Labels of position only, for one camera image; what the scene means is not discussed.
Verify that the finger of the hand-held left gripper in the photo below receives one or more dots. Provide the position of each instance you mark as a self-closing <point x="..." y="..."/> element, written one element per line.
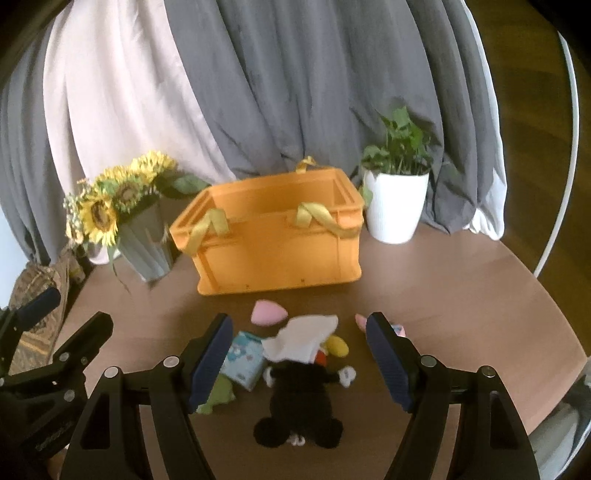
<point x="92" y="330"/>
<point x="40" y="303"/>

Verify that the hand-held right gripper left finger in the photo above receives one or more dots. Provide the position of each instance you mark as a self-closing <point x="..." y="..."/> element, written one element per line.
<point x="210" y="364"/>

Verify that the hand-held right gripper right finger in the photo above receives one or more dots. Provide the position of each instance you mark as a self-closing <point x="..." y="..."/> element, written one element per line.
<point x="388" y="362"/>

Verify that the green plush toy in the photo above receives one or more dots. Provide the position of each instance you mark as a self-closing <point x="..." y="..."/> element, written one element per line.
<point x="219" y="394"/>

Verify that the blue white tissue pack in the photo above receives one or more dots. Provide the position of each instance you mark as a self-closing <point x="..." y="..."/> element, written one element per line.
<point x="244" y="362"/>

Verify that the pink plush toy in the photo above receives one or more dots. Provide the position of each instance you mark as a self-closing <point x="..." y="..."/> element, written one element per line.
<point x="360" y="320"/>

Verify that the yellow egg-shaped sponge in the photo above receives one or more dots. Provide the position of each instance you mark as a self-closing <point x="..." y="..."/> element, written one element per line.
<point x="338" y="347"/>

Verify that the pink egg-shaped sponge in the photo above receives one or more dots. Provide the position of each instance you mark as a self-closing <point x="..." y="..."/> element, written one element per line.
<point x="268" y="314"/>

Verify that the black mouse plush toy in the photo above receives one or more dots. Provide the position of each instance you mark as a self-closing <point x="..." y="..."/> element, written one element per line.
<point x="295" y="397"/>

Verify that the white cloth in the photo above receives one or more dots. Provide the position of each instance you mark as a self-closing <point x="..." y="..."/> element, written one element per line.
<point x="300" y="337"/>

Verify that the orange plastic crate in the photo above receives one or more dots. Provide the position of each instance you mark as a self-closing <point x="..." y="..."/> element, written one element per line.
<point x="277" y="249"/>

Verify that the brown patterned rug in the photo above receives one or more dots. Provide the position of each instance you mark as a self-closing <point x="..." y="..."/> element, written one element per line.
<point x="39" y="332"/>

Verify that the grey ribbed vase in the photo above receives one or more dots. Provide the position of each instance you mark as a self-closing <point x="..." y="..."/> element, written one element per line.
<point x="145" y="249"/>

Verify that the artificial sunflower bouquet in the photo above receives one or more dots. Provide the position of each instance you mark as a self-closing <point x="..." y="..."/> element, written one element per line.
<point x="117" y="191"/>

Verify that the grey curtain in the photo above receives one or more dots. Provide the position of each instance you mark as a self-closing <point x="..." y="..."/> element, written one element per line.
<point x="23" y="161"/>
<point x="300" y="83"/>

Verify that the white ribbed plant pot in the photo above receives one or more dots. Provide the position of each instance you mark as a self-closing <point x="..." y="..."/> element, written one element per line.
<point x="395" y="207"/>

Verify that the grey white bag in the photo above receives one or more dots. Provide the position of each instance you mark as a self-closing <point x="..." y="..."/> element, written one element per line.
<point x="556" y="438"/>

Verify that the white sheer curtain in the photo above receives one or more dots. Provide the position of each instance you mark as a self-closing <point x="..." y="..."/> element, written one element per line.
<point x="489" y="203"/>

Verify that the pink curtain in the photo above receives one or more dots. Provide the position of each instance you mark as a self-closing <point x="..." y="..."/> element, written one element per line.
<point x="120" y="101"/>

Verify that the green leafy plant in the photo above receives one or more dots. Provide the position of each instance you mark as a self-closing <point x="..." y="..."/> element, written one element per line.
<point x="399" y="143"/>

